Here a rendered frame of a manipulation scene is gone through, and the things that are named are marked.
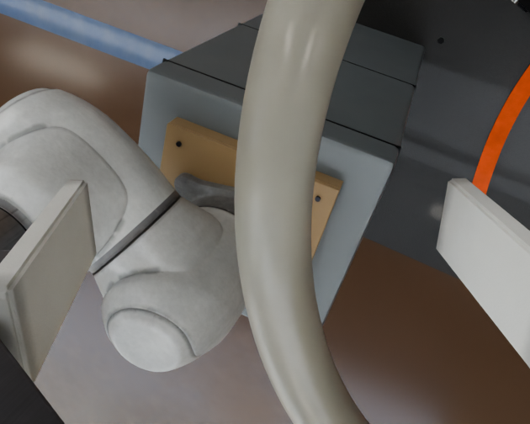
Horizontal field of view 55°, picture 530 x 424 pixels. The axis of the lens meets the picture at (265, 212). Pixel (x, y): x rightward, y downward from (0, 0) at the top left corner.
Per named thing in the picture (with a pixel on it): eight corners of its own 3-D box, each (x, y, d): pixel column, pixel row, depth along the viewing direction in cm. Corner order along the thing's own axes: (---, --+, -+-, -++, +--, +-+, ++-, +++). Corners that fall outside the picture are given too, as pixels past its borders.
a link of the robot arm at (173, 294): (216, 308, 84) (151, 416, 65) (140, 227, 80) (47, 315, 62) (288, 266, 75) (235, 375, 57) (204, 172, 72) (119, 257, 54)
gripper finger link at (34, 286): (31, 392, 13) (0, 393, 13) (98, 254, 19) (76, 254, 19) (9, 288, 11) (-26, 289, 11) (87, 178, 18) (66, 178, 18)
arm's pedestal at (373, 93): (382, 189, 162) (330, 376, 96) (238, 134, 168) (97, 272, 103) (453, 33, 134) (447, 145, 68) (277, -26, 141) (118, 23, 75)
